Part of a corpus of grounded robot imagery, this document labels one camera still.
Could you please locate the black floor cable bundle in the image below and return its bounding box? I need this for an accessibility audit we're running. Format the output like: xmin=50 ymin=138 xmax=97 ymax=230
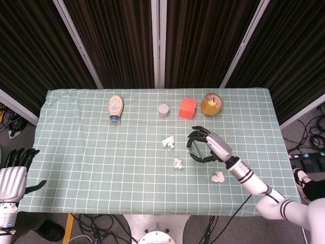
xmin=70 ymin=213 xmax=133 ymax=244
xmin=199 ymin=216 xmax=221 ymax=244
xmin=0 ymin=103 xmax=28 ymax=139
xmin=283 ymin=103 xmax=325 ymax=153

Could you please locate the black shoe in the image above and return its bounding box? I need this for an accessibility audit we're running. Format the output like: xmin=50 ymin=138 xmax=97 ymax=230
xmin=32 ymin=220 xmax=66 ymax=242

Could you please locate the white floor cable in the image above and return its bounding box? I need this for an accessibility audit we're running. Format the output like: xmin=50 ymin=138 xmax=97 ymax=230
xmin=68 ymin=235 xmax=95 ymax=243

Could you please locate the small grey lidded jar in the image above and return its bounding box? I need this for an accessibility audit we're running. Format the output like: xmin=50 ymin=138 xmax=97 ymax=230
xmin=157 ymin=103 xmax=170 ymax=118

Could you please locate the mayonnaise squeeze bottle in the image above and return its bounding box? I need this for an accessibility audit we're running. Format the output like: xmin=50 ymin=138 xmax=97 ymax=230
xmin=108 ymin=94 xmax=124 ymax=127

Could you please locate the white black sneaker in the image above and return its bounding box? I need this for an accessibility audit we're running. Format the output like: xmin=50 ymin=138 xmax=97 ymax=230
xmin=293 ymin=168 xmax=312 ymax=203

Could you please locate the black equipment box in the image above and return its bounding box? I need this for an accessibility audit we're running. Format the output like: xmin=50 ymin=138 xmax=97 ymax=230
xmin=291 ymin=157 xmax=325 ymax=174

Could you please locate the yellow floor strip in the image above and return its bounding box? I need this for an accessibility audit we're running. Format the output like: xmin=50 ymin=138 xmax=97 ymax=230
xmin=62 ymin=212 xmax=76 ymax=244

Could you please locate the orange-red cube box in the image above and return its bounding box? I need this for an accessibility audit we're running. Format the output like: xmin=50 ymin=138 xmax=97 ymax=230
xmin=178 ymin=97 xmax=198 ymax=119

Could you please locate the green hand brush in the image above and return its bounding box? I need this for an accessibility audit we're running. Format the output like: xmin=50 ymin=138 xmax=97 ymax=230
xmin=186 ymin=141 xmax=205 ymax=160

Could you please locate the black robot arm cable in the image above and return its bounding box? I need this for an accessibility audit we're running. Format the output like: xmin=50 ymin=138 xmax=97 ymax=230
xmin=210 ymin=194 xmax=253 ymax=244

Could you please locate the dark fabric partition panel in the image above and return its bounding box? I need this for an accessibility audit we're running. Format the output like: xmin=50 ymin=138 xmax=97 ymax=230
xmin=53 ymin=0 xmax=159 ymax=89
xmin=158 ymin=0 xmax=270 ymax=89
xmin=220 ymin=0 xmax=325 ymax=129
xmin=0 ymin=0 xmax=102 ymax=127

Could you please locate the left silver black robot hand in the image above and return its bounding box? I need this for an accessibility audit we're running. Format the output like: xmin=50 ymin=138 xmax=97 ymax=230
xmin=0 ymin=148 xmax=47 ymax=203

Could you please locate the green checked tablecloth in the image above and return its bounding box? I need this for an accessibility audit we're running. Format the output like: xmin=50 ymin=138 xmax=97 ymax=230
xmin=18 ymin=87 xmax=303 ymax=219

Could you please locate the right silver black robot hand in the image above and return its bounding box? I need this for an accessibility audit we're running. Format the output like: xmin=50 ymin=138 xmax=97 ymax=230
xmin=186 ymin=126 xmax=234 ymax=169

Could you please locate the black trouser leg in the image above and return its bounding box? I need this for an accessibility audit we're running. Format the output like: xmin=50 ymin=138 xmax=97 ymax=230
xmin=303 ymin=179 xmax=325 ymax=202

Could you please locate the dark olive trouser leg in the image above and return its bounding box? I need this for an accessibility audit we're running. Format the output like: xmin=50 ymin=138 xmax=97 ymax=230
xmin=15 ymin=212 xmax=50 ymax=232

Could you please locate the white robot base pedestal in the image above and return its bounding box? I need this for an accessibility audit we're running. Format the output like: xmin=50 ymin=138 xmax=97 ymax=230
xmin=123 ymin=215 xmax=190 ymax=244

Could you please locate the amber glass candle jar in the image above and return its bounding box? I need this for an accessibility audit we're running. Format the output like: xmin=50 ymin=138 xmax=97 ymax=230
xmin=200 ymin=93 xmax=224 ymax=116

